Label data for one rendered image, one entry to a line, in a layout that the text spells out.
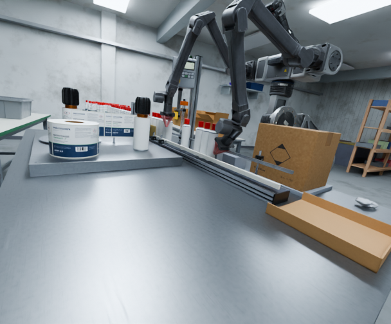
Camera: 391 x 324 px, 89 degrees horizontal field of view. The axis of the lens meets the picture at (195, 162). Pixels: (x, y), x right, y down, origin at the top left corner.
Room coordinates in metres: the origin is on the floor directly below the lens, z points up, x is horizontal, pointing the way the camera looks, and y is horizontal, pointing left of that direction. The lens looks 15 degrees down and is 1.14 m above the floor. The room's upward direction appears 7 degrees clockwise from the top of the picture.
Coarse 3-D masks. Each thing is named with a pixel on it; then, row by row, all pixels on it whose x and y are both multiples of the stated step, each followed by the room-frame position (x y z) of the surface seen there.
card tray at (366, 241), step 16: (304, 192) 0.78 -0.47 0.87; (272, 208) 0.61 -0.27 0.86; (288, 208) 0.68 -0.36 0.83; (304, 208) 0.70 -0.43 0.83; (320, 208) 0.71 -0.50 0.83; (336, 208) 0.69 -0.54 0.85; (288, 224) 0.56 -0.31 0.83; (304, 224) 0.53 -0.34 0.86; (320, 224) 0.59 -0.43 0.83; (336, 224) 0.60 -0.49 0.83; (352, 224) 0.61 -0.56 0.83; (368, 224) 0.61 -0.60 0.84; (384, 224) 0.58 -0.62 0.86; (320, 240) 0.49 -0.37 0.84; (336, 240) 0.46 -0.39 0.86; (352, 240) 0.51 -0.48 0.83; (368, 240) 0.52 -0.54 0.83; (384, 240) 0.53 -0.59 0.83; (352, 256) 0.43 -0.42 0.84; (368, 256) 0.41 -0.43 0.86; (384, 256) 0.40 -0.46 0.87
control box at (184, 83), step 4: (172, 60) 1.47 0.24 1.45; (192, 60) 1.46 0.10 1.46; (196, 60) 1.47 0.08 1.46; (172, 64) 1.46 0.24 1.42; (196, 64) 1.47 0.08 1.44; (172, 68) 1.46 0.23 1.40; (192, 72) 1.47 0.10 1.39; (180, 80) 1.46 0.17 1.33; (184, 80) 1.46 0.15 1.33; (188, 80) 1.46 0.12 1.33; (192, 80) 1.47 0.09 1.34; (180, 84) 1.46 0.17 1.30; (184, 84) 1.46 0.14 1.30; (188, 84) 1.46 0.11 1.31; (192, 84) 1.47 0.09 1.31; (184, 88) 1.52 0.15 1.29; (188, 88) 1.48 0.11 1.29; (192, 88) 1.47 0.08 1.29
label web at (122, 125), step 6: (114, 114) 1.22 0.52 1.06; (120, 114) 1.25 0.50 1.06; (126, 114) 1.27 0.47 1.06; (114, 120) 1.22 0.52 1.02; (120, 120) 1.25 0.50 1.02; (126, 120) 1.27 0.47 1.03; (132, 120) 1.30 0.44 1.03; (114, 126) 1.22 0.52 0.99; (120, 126) 1.25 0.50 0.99; (126, 126) 1.27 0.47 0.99; (132, 126) 1.30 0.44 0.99; (114, 132) 1.22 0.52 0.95; (120, 132) 1.25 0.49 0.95; (126, 132) 1.27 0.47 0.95; (132, 132) 1.30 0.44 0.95
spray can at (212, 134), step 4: (212, 124) 1.06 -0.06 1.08; (212, 128) 1.06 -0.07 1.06; (212, 132) 1.05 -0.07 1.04; (216, 132) 1.05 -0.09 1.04; (208, 136) 1.07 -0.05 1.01; (212, 136) 1.05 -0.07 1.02; (216, 136) 1.05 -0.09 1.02; (208, 140) 1.06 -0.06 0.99; (212, 140) 1.05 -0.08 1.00; (208, 144) 1.06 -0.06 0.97; (212, 144) 1.05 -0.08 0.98; (208, 148) 1.05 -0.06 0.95; (212, 148) 1.05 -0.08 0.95; (208, 152) 1.05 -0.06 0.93; (212, 152) 1.05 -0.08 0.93; (212, 156) 1.05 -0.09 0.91
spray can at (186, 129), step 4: (188, 120) 1.26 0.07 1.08; (184, 124) 1.27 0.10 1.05; (188, 124) 1.27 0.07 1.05; (184, 128) 1.25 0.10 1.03; (188, 128) 1.26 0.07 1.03; (184, 132) 1.25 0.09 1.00; (188, 132) 1.26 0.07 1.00; (184, 136) 1.25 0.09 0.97; (188, 136) 1.26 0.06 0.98; (184, 140) 1.25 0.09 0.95; (188, 140) 1.27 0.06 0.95; (184, 144) 1.25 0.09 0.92; (180, 148) 1.26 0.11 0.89
